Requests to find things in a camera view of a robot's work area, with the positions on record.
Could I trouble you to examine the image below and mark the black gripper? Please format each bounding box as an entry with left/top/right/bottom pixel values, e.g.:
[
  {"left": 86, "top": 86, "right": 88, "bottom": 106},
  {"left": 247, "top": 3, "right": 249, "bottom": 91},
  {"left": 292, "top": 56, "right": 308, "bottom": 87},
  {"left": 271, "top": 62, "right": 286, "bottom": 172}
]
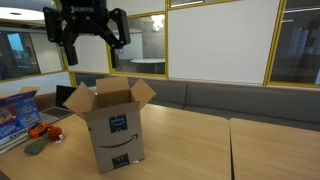
[{"left": 43, "top": 0, "right": 132, "bottom": 70}]

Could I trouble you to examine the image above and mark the small brown cardboard box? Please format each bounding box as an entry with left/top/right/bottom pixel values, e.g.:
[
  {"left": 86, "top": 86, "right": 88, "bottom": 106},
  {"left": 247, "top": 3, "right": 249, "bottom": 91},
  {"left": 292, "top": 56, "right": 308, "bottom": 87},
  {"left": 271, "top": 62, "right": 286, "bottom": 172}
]
[{"left": 18, "top": 86, "right": 58, "bottom": 113}]

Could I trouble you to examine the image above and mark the open cardboard shipping box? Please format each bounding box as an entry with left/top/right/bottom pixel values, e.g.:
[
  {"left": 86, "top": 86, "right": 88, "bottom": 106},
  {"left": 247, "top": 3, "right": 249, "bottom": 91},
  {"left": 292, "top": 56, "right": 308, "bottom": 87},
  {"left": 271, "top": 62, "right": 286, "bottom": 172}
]
[{"left": 62, "top": 76, "right": 158, "bottom": 175}]

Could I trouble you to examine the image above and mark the blue printed game box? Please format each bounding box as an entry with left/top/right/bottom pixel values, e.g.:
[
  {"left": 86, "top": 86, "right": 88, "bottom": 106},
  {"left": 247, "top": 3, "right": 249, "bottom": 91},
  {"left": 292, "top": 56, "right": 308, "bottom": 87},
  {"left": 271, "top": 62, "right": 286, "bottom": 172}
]
[{"left": 0, "top": 90, "right": 43, "bottom": 150}]

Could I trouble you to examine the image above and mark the white table behind glass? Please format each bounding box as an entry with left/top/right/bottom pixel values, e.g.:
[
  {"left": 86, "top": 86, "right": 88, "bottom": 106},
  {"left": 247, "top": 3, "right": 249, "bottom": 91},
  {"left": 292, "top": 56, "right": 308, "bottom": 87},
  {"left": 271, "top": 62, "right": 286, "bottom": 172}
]
[{"left": 130, "top": 58, "right": 167, "bottom": 75}]

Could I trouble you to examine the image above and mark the open grey laptop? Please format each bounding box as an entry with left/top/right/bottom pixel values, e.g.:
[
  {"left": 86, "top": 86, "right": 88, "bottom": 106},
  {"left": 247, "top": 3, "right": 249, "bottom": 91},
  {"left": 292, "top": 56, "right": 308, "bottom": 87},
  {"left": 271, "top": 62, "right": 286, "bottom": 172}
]
[{"left": 39, "top": 84, "right": 79, "bottom": 125}]

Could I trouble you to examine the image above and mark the orange plush toy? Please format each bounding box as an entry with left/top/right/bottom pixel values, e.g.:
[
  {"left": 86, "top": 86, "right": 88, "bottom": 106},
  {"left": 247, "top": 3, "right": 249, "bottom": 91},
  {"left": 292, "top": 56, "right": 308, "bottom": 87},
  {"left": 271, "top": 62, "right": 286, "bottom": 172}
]
[{"left": 46, "top": 125, "right": 65, "bottom": 145}]

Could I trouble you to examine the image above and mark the orange and black tool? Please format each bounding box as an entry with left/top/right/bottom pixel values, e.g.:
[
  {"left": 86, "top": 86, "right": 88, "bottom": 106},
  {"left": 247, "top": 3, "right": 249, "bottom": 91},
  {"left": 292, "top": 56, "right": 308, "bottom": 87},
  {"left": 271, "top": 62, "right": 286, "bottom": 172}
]
[{"left": 28, "top": 122, "right": 50, "bottom": 139}]

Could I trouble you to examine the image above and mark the green cloth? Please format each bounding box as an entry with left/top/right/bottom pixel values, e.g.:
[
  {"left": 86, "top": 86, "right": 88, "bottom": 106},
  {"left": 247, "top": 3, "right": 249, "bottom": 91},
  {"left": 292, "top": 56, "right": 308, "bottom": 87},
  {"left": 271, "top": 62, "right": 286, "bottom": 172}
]
[{"left": 23, "top": 137, "right": 50, "bottom": 156}]

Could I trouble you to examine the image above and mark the grey upholstered bench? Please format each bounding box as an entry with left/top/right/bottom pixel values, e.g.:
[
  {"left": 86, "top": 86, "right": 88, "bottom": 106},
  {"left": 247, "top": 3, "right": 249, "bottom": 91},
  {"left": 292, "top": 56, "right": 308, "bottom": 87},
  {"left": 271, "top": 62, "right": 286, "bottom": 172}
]
[{"left": 73, "top": 71, "right": 320, "bottom": 133}]

